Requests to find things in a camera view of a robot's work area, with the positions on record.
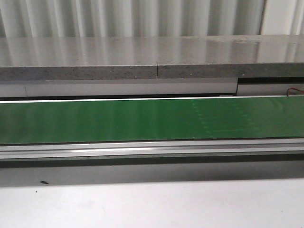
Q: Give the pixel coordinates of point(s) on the grey stone countertop slab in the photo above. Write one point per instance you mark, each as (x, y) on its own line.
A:
(50, 59)

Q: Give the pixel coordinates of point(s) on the green conveyor belt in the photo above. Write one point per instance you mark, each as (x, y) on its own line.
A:
(37, 122)

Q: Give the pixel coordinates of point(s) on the white pleated curtain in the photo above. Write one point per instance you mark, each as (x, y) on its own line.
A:
(150, 18)

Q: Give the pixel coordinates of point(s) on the silver aluminium conveyor frame rail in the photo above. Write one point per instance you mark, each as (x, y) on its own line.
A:
(150, 148)

